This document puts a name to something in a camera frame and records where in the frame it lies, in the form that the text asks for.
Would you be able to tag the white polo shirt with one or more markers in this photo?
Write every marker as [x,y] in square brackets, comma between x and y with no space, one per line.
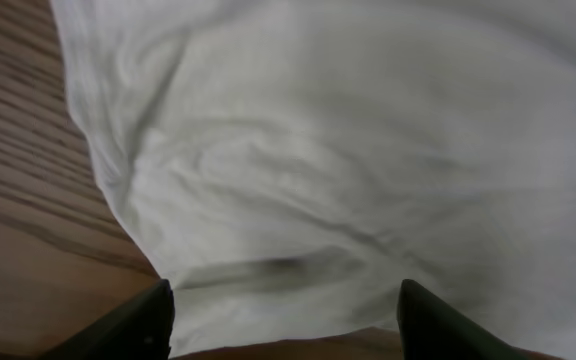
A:
[286,164]

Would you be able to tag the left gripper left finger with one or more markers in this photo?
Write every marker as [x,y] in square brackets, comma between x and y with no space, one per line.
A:
[139,329]

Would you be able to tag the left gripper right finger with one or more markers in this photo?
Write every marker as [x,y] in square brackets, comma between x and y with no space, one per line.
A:
[430,329]

